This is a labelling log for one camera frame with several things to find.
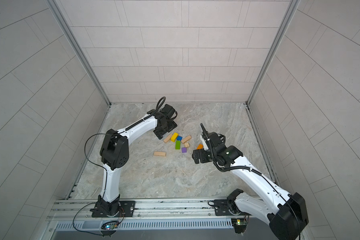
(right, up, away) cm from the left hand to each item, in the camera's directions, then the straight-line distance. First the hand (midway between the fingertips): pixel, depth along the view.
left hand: (175, 128), depth 94 cm
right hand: (+13, -13, -16) cm, 25 cm away
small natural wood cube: (+7, -11, 0) cm, 13 cm away
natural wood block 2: (+6, -7, +2) cm, 10 cm away
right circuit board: (+32, -42, -26) cm, 59 cm away
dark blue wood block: (+2, -7, +3) cm, 7 cm away
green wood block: (+1, -10, 0) cm, 10 cm away
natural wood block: (-5, -6, +2) cm, 8 cm away
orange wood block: (+15, -11, -2) cm, 19 cm away
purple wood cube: (+5, -13, -2) cm, 14 cm away
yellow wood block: (-1, -6, +2) cm, 6 cm away
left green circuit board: (-25, -40, -30) cm, 56 cm away
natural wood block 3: (-9, -15, -4) cm, 18 cm away
